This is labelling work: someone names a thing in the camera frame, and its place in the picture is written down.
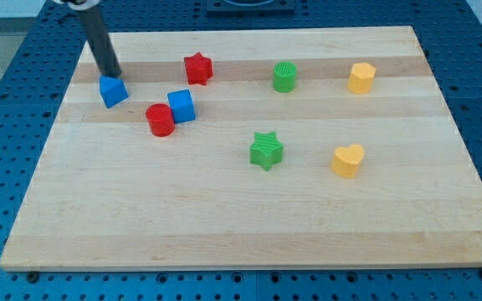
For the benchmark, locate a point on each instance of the yellow hexagon block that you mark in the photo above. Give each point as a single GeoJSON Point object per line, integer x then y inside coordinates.
{"type": "Point", "coordinates": [361, 78]}

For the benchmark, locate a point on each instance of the light wooden board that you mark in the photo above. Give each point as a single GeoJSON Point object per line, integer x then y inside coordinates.
{"type": "Point", "coordinates": [108, 195]}

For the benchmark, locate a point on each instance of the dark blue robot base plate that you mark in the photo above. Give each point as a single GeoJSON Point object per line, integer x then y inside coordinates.
{"type": "Point", "coordinates": [236, 7]}

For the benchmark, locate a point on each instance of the red cylinder block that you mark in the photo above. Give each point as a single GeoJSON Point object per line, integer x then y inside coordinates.
{"type": "Point", "coordinates": [160, 120]}

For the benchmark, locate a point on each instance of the green star block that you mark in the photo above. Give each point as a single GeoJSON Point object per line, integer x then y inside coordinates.
{"type": "Point", "coordinates": [266, 150]}

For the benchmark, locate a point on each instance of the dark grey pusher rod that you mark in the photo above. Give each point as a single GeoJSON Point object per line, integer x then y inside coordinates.
{"type": "Point", "coordinates": [93, 25]}

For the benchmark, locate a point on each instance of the blue cube block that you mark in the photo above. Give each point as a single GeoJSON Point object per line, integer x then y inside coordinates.
{"type": "Point", "coordinates": [182, 106]}

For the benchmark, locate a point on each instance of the red star block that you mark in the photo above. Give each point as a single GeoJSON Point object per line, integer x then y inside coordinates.
{"type": "Point", "coordinates": [199, 69]}

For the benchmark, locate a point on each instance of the green cylinder block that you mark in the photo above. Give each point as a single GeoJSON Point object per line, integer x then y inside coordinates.
{"type": "Point", "coordinates": [284, 79]}

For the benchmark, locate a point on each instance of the yellow heart block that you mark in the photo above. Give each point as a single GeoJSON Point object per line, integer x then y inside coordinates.
{"type": "Point", "coordinates": [347, 160]}

